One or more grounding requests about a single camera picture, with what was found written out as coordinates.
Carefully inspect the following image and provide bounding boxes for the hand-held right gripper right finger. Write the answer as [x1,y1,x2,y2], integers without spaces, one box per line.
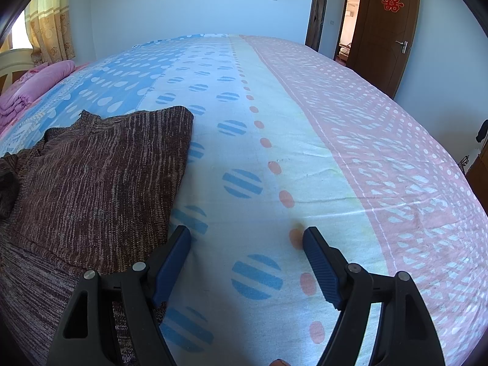
[302,226,447,366]

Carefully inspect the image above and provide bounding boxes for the brown knit sweater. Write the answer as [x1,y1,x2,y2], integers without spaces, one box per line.
[0,106,194,366]

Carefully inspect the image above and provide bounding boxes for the wooden cabinet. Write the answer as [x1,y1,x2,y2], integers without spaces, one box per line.
[459,154,488,210]

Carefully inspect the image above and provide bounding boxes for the folded pink quilt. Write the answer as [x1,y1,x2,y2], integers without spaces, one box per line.
[0,60,76,126]

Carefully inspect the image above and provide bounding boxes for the yellow patterned curtain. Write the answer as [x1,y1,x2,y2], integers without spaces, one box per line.
[25,0,75,63]

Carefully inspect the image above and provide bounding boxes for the white headboard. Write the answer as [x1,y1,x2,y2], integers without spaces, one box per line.
[0,48,33,96]

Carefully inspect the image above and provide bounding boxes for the dotted blue pink bed sheet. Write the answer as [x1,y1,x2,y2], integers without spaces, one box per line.
[0,32,488,366]

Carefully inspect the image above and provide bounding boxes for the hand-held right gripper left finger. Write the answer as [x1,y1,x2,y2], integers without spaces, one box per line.
[46,226,192,366]

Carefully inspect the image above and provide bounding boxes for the brown wooden door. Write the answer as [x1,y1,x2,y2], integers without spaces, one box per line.
[345,0,422,100]

